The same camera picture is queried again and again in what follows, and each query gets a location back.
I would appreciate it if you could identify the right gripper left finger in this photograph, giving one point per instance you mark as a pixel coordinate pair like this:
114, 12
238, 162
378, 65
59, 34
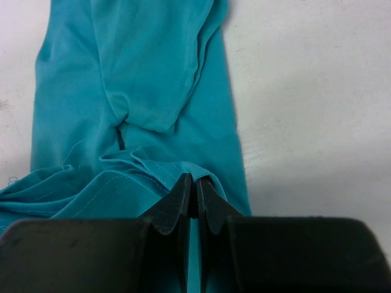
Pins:
145, 254

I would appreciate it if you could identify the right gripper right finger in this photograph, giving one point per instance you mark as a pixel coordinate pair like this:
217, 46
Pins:
284, 254

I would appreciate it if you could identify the teal t shirt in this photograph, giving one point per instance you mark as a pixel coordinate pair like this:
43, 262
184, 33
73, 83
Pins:
130, 95

